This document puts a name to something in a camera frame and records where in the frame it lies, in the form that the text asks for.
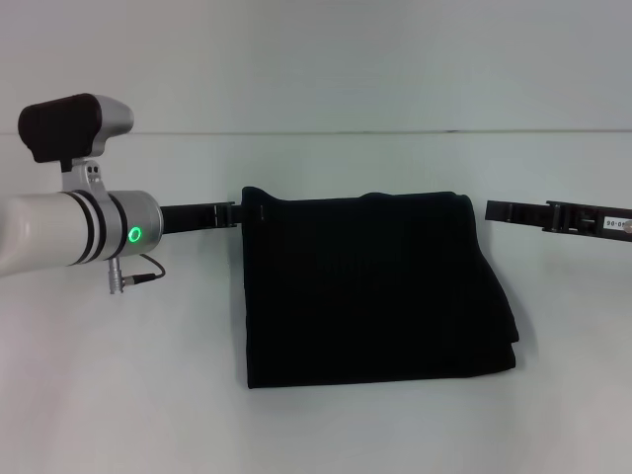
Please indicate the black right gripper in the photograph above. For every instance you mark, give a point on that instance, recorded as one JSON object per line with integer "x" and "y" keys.
{"x": 592, "y": 222}

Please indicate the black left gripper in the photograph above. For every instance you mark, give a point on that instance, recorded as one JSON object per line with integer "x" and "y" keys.
{"x": 195, "y": 217}

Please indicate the black shirt with white print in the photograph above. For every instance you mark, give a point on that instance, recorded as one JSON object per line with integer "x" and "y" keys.
{"x": 375, "y": 291}

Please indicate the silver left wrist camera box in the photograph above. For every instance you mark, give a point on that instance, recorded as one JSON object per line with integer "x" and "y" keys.
{"x": 69, "y": 128}

